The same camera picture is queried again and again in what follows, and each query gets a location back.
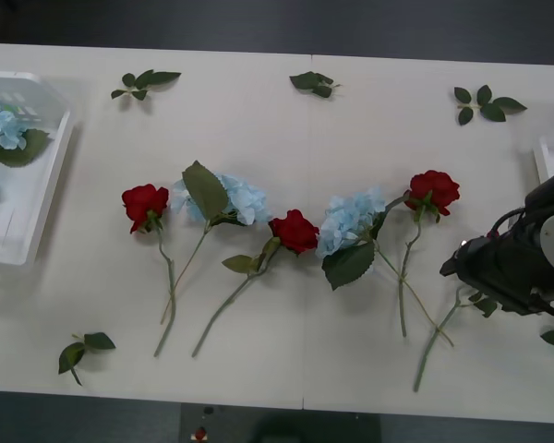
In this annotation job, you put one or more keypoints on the shallow white box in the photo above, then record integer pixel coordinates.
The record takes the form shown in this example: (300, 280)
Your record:
(551, 157)
(23, 221)

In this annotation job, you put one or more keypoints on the dark robot base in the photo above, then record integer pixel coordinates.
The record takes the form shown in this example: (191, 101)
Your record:
(277, 429)

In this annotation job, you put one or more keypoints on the red rose with olive leaves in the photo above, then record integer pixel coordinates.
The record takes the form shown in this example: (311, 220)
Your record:
(295, 231)

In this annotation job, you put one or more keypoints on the red rose with bare stem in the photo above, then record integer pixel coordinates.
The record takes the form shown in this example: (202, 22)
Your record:
(145, 203)

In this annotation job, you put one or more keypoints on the red rose with green stem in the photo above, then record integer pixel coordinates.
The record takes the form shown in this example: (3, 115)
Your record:
(431, 189)
(485, 307)

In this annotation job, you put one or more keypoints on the loose green leaf twig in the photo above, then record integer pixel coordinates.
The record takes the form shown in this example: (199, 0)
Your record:
(307, 80)
(99, 341)
(491, 111)
(150, 78)

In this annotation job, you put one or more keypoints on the pale blue flower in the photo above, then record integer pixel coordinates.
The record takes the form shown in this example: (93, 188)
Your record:
(351, 217)
(0, 124)
(205, 189)

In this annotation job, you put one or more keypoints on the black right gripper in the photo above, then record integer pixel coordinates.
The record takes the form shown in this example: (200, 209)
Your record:
(489, 272)

